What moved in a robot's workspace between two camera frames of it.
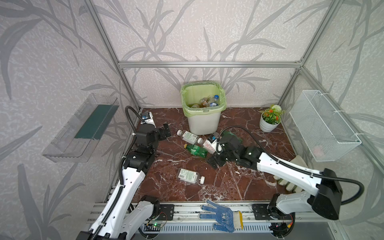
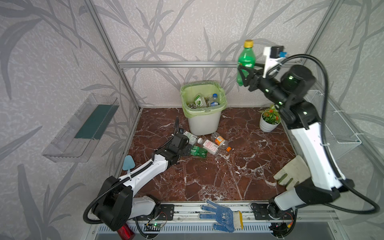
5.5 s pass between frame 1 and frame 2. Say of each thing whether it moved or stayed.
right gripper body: moved
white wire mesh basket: stayed
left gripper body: moved
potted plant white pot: stayed
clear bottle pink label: stayed
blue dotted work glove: stayed
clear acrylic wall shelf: stayed
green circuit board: stayed
